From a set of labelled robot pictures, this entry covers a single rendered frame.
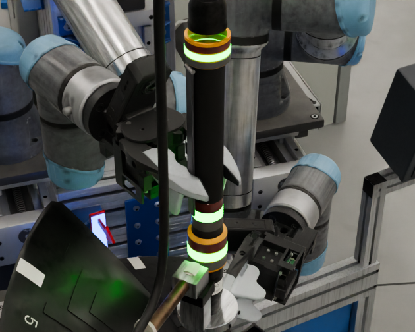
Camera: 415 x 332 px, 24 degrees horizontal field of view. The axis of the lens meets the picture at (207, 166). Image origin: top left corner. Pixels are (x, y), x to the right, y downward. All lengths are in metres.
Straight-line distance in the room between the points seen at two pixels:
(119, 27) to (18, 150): 0.54
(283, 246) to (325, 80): 2.30
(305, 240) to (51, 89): 0.45
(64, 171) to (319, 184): 0.42
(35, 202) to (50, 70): 0.68
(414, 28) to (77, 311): 3.58
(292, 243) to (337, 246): 1.84
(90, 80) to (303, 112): 0.87
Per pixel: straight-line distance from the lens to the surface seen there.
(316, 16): 1.39
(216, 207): 1.00
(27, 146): 1.80
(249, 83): 1.45
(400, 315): 2.98
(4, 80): 1.72
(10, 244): 1.76
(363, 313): 1.94
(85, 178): 1.24
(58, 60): 1.16
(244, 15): 1.40
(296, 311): 1.80
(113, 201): 1.91
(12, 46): 1.71
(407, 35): 4.40
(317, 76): 3.57
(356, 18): 1.39
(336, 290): 1.83
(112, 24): 1.31
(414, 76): 1.66
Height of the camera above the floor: 2.10
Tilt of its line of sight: 37 degrees down
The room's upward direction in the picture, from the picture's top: straight up
